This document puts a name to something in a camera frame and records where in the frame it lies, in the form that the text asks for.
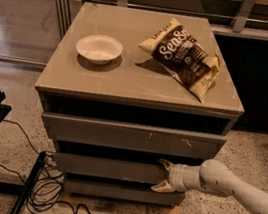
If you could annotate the grey bottom drawer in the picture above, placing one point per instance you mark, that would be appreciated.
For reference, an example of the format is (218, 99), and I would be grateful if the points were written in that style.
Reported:
(120, 192)

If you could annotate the grey drawer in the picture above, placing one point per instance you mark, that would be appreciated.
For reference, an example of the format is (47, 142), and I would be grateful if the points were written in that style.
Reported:
(120, 192)
(110, 168)
(149, 139)

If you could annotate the metal railing frame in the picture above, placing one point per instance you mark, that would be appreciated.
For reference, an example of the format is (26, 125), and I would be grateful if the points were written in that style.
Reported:
(177, 1)

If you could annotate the brown yellow chip bag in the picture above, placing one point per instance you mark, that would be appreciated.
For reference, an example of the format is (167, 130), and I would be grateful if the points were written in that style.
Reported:
(183, 58)

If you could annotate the white paper bowl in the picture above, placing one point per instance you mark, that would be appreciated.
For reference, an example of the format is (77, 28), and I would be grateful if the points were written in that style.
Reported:
(99, 49)

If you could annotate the grey top drawer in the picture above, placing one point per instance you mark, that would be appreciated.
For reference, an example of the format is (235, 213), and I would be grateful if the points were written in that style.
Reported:
(149, 139)

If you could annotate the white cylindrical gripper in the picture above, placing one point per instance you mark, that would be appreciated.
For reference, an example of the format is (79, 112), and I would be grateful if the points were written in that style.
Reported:
(176, 176)

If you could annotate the grey three-drawer cabinet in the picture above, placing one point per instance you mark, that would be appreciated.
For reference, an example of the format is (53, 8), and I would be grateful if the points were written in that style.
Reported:
(132, 89)

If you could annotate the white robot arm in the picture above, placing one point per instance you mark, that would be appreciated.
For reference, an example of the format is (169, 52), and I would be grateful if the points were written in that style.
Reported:
(212, 177)

